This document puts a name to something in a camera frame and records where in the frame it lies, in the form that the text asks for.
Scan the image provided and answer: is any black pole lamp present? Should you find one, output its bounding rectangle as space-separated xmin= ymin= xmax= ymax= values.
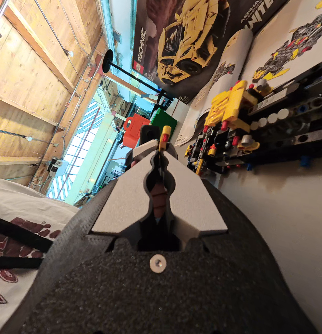
xmin=102 ymin=49 xmax=175 ymax=101

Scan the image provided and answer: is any open instruction booklet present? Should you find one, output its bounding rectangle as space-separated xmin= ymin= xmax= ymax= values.
xmin=174 ymin=0 xmax=322 ymax=147

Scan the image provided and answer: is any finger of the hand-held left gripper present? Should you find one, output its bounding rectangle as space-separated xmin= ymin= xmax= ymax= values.
xmin=132 ymin=139 xmax=160 ymax=158
xmin=164 ymin=142 xmax=179 ymax=159

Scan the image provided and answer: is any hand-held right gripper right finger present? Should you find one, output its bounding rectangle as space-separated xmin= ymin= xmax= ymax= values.
xmin=161 ymin=150 xmax=229 ymax=242

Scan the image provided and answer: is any silver ventilation duct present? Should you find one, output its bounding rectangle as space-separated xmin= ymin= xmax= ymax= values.
xmin=96 ymin=0 xmax=125 ymax=74

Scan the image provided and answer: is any person's left hand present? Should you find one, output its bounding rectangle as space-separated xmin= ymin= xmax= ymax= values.
xmin=151 ymin=181 xmax=169 ymax=218

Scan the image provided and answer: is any orange plastic caddy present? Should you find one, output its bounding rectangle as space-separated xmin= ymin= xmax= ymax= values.
xmin=122 ymin=113 xmax=151 ymax=148

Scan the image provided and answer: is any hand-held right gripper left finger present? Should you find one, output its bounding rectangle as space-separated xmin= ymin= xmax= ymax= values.
xmin=91 ymin=151 xmax=158 ymax=246

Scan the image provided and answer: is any white ceiling projector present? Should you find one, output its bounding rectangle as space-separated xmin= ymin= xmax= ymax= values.
xmin=47 ymin=157 xmax=69 ymax=174

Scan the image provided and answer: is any partly built lego car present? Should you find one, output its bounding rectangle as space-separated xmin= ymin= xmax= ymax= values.
xmin=184 ymin=61 xmax=322 ymax=177

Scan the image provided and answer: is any black lego set box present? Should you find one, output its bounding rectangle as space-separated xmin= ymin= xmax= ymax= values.
xmin=131 ymin=0 xmax=290 ymax=105

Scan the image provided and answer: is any white printed t-shirt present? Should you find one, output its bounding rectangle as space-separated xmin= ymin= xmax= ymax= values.
xmin=0 ymin=178 xmax=80 ymax=334

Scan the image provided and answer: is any green plastic bin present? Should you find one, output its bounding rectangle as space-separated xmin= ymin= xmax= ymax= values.
xmin=150 ymin=108 xmax=178 ymax=143

